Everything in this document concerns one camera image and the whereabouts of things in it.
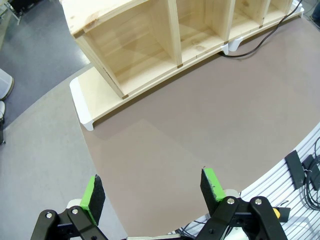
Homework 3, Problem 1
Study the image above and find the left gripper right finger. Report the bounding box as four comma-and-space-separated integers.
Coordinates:
196, 167, 286, 240

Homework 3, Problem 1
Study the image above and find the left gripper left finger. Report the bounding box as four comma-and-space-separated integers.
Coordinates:
30, 174, 109, 240

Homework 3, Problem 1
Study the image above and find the yellow and black button box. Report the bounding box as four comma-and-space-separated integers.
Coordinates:
271, 206, 292, 224

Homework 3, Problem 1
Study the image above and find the white slatted panel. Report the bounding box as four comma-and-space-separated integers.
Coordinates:
174, 121, 320, 240

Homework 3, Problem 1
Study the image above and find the black rectangular block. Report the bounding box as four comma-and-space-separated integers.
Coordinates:
284, 149, 307, 190

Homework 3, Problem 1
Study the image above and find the black adapter box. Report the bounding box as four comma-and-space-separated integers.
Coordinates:
302, 154, 320, 192

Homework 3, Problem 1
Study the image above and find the wooden riser with white legs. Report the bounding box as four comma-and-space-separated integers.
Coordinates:
228, 5, 306, 53
69, 41, 230, 132

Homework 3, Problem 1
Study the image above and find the white rolling cart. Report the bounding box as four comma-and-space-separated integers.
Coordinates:
0, 99, 7, 145

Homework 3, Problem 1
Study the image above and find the light wooden open shelf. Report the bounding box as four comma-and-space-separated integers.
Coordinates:
59, 0, 305, 100

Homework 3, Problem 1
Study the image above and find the grey table with white legs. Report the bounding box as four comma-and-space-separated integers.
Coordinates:
0, 0, 35, 26

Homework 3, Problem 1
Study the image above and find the thin black cable loop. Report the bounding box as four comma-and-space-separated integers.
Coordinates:
298, 139, 320, 216

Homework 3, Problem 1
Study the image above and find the thick black power cable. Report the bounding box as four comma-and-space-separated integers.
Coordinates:
219, 0, 305, 60

